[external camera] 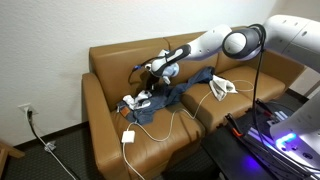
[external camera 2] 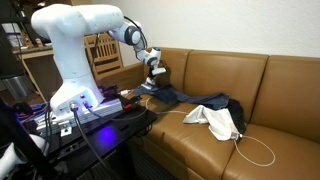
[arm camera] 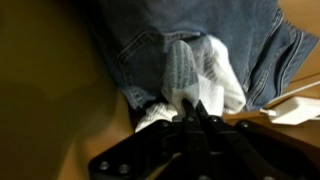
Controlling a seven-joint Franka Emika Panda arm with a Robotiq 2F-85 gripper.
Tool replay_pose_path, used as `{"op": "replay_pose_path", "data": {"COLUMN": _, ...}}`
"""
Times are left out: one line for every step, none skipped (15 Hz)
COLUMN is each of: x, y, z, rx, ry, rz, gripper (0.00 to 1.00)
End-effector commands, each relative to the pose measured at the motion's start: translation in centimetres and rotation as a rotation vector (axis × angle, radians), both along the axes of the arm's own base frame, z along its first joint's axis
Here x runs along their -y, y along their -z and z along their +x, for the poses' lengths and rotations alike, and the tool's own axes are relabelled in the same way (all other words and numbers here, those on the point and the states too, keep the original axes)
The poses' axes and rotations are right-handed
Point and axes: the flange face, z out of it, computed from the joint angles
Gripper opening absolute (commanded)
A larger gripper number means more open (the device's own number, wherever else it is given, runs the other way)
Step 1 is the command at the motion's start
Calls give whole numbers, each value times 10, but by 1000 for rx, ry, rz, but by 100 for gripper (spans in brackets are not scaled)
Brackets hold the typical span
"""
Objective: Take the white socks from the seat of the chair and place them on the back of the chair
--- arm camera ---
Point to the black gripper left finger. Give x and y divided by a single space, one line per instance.
150 150

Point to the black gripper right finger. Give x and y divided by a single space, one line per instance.
240 150

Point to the white power adapter block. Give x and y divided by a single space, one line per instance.
295 110

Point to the blue denim jeans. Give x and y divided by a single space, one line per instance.
186 20

